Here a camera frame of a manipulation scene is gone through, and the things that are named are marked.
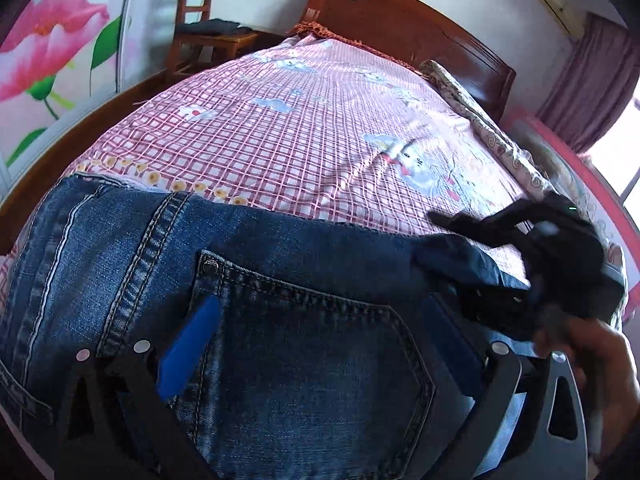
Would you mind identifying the beige patterned quilt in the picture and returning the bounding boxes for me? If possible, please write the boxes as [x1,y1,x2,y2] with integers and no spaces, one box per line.
[420,60,626,271]

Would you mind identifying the dark cloth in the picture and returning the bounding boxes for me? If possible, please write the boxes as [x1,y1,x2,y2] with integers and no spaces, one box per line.
[182,19,246,37]

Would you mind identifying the wall air conditioner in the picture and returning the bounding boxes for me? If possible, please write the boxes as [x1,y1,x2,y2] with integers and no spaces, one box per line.
[520,0,587,38]

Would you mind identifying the wooden nightstand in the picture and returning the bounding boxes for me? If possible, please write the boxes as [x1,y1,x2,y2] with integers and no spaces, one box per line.
[239,30,292,57]

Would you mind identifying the flower print wardrobe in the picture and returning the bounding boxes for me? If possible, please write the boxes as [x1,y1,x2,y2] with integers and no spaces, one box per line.
[0,0,168,173]

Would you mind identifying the orange fringed cloth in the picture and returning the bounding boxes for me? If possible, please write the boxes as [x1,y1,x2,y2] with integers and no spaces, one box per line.
[292,22,426,70]

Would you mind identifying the purple curtain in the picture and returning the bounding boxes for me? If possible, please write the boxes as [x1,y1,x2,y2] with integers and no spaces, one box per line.
[540,12,635,153]

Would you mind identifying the wooden bed frame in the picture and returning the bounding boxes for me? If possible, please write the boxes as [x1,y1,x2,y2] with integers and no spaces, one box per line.
[0,0,517,256]

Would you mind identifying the pink checked bed sheet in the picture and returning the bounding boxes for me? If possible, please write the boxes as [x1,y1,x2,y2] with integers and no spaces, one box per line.
[0,35,626,321]

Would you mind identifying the wooden chair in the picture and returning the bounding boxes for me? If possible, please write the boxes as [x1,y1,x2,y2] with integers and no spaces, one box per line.
[167,0,258,78]

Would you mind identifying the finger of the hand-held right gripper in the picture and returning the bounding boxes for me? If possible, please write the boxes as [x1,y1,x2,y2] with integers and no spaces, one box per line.
[450,287,546,341]
[430,200,546,248]

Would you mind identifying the window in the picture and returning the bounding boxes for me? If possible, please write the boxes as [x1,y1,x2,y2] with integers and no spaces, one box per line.
[590,100,640,198]

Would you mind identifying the person's right hand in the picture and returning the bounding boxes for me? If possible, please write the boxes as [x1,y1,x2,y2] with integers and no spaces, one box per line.
[570,317,640,466]

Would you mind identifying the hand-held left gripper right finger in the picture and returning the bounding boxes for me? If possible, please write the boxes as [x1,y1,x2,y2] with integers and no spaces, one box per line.
[422,295,588,480]

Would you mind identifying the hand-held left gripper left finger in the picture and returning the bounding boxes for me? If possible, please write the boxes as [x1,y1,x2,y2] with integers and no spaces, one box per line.
[57,294,221,480]

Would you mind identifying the blue denim pants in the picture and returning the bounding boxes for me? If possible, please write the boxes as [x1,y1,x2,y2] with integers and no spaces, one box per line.
[0,172,531,480]

